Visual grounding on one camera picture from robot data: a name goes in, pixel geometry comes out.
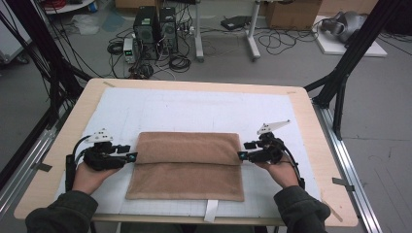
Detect white platform board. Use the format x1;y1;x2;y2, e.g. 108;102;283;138
312;15;388;58

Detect cardboard box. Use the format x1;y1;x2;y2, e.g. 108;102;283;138
115;0;163;10
265;0;324;31

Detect coiled black cable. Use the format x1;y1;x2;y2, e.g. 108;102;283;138
106;40;125;56
168;53;192;74

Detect white power supply unit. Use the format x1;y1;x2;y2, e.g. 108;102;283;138
122;37;136;64

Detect white foam mat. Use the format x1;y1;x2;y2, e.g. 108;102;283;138
54;86;322;218

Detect aluminium rail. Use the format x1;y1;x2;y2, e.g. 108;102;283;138
0;106;71;221
312;100;383;233

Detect white strap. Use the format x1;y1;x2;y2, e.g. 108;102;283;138
203;199;220;223

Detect person's left hand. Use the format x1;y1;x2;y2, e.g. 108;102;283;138
71;160;122;196

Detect white cabinet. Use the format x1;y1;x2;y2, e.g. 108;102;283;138
0;0;33;64

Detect grey plastic shell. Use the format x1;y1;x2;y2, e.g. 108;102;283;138
320;11;368;43

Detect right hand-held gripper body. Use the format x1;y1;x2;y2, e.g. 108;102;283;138
247;119;292;164

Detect long brown tape strip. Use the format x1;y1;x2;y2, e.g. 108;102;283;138
322;198;344;223

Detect white metal stand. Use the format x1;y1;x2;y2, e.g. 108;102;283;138
193;0;261;63

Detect white round table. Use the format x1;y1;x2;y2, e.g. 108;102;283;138
42;0;96;16

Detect black computer tower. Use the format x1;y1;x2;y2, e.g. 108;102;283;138
133;5;160;61
158;7;179;54

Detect flat black device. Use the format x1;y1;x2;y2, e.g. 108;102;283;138
221;15;253;32

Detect clear plastic bag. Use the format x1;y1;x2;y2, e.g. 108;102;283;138
71;13;101;36

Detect person's right hand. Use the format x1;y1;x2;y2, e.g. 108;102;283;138
254;154;300;189

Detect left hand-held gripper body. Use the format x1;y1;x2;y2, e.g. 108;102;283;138
83;128;130;172

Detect right hand-held gripper cable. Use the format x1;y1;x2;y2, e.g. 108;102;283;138
281;144;306;190

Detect black cable tangle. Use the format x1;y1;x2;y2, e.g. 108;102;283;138
128;62;155;81

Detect black metal frame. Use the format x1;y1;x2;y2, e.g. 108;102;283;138
304;0;412;141
0;0;93;188

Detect brown terry towel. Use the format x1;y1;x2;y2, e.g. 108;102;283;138
125;130;246;202

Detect grey tape piece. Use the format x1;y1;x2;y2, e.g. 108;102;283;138
32;161;53;173
331;177;356;192

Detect loose black floor cable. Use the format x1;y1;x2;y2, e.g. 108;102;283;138
257;27;320;56

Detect teal sheet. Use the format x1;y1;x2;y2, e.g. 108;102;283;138
102;12;126;33

